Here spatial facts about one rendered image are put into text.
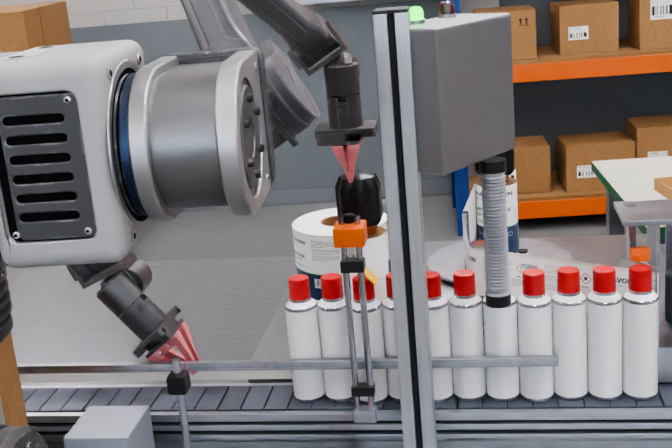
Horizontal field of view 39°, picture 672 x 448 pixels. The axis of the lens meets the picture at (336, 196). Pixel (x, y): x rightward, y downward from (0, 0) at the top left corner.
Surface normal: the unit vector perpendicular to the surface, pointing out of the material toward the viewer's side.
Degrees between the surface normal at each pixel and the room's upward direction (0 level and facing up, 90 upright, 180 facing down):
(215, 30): 50
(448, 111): 90
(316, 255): 90
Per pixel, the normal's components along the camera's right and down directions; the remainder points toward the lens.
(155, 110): -0.11, -0.38
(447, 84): 0.72, 0.12
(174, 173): -0.04, 0.53
